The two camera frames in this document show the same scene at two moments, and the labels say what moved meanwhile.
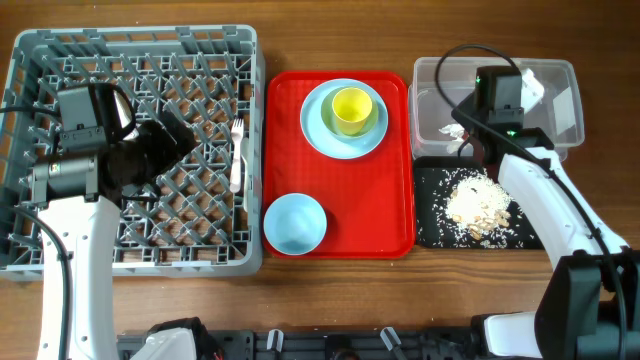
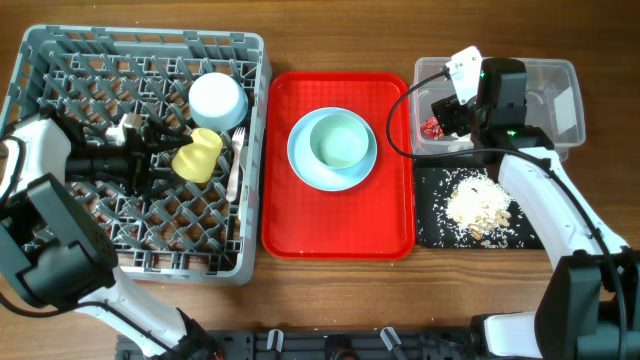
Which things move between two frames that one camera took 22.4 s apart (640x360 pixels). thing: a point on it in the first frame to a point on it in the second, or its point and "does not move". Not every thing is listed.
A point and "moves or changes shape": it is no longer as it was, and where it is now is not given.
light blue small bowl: (295, 224) to (218, 101)
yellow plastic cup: (352, 107) to (197, 161)
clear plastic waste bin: (551, 99) does not move
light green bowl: (329, 118) to (339, 140)
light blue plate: (330, 144) to (318, 176)
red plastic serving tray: (369, 201) does not move
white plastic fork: (236, 132) moves or changes shape
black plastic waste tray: (459, 205) does not move
